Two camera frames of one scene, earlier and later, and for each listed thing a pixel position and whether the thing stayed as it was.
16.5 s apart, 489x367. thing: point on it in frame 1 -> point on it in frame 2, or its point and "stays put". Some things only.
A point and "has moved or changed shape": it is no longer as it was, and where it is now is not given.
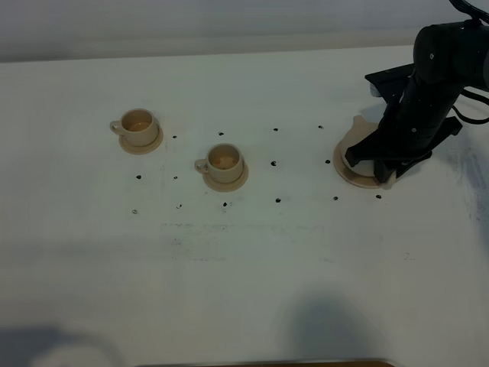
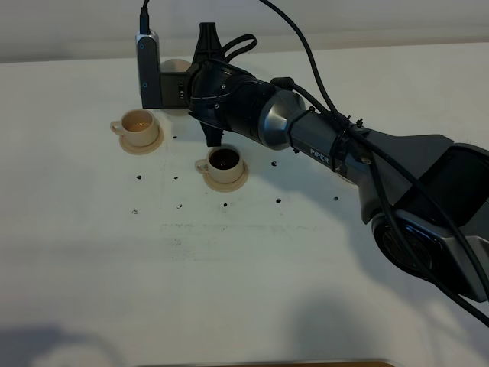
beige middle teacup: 224,163 stays put
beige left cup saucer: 140,150 stays put
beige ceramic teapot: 360,128 has moved or changed shape
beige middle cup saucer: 227,186 stays put
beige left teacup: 139,127 stays put
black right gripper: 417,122 -> 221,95
